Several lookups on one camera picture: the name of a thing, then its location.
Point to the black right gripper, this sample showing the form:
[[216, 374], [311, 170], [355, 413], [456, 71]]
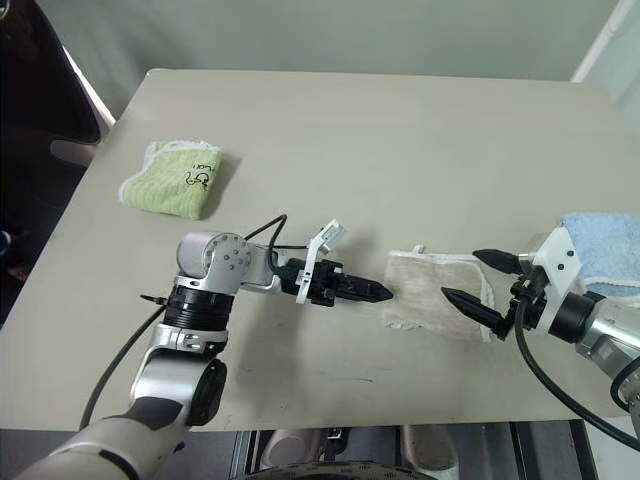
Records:
[[530, 295]]

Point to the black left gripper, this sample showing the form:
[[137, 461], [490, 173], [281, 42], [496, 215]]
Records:
[[327, 287]]

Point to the beige towel with embroidered logo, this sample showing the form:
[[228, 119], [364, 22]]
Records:
[[415, 290]]

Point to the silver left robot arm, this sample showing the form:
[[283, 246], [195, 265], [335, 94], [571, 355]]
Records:
[[150, 370]]

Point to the folded blue towel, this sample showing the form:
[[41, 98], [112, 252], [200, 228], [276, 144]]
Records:
[[610, 250]]

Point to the folded green towel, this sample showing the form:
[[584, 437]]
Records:
[[167, 187]]

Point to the grey rounded cylinder shape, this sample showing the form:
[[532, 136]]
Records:
[[430, 447], [292, 447]]

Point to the black dotted round shape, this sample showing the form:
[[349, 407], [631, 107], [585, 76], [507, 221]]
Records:
[[330, 473]]

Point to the grey chair armrest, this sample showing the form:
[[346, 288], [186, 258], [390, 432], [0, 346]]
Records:
[[75, 151]]

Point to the black office chair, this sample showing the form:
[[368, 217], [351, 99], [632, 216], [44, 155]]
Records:
[[35, 100]]

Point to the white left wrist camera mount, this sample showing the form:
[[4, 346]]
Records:
[[311, 257]]

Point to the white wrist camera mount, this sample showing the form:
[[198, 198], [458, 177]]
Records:
[[311, 257], [560, 260]]

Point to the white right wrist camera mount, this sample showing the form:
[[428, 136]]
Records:
[[560, 260]]

